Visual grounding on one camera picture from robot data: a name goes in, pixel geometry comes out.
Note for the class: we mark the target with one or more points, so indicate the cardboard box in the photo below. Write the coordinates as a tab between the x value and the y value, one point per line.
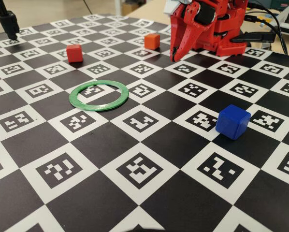
130	7

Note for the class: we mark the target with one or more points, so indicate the large black plug connector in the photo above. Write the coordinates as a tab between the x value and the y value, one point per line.
255	36

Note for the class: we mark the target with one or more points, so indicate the red cube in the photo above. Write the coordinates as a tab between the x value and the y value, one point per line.
74	54

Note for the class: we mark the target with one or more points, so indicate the blue cube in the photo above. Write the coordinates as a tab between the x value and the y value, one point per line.
231	122

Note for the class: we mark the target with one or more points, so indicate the small black plug connector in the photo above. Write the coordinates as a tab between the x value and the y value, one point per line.
252	18

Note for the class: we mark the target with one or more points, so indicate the white furniture post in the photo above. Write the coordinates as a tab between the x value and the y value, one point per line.
118	6

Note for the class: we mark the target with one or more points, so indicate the orange cube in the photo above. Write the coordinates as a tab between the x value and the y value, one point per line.
151	42

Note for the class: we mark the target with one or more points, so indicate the dark teal box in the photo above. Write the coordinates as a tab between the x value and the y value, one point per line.
279	3

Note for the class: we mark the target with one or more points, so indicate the black white marker checkerboard mat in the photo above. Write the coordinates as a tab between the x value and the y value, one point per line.
159	145

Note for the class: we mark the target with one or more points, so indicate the red perforated robot base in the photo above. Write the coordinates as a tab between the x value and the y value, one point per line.
229	49

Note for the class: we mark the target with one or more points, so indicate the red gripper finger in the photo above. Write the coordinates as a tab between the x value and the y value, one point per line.
190	31
177	29

